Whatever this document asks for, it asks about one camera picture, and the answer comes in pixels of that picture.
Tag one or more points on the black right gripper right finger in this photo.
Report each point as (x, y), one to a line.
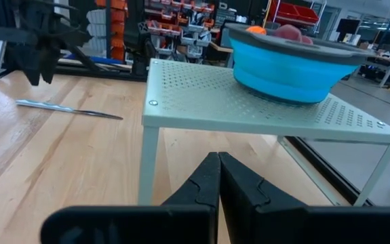
(249, 217)

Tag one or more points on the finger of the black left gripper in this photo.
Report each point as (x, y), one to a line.
(33, 72)
(51, 69)

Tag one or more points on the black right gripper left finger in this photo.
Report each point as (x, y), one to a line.
(194, 217)

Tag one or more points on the blue collapsible colander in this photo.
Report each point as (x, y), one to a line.
(283, 71)

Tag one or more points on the dark red pomegranate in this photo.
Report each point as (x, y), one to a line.
(288, 33)
(307, 40)

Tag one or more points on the small orange mandarin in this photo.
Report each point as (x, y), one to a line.
(256, 30)

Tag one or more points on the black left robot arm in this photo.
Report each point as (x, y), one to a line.
(4, 13)

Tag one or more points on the pale green perforated shelf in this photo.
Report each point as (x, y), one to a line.
(215, 101)

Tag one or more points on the storage rack orange bins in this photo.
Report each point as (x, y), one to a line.
(167, 27)

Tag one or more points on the background work table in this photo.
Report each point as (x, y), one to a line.
(388, 64)

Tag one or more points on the rack with red bins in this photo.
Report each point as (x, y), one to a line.
(294, 13)

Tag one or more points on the black desk monitor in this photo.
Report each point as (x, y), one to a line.
(348, 26)

